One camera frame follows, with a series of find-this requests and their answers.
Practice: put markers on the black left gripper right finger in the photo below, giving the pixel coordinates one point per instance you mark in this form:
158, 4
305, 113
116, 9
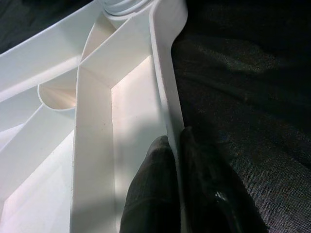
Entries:
213, 199

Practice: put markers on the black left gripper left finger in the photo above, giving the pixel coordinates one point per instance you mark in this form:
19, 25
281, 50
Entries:
150, 194

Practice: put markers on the black plastic cover sheet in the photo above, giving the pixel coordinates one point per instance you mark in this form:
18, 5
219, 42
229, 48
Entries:
243, 97

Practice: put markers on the white plastic children table top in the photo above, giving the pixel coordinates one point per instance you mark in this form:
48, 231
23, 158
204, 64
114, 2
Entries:
97, 121

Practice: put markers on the white tapered table leg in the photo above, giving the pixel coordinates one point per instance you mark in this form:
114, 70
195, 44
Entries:
126, 7

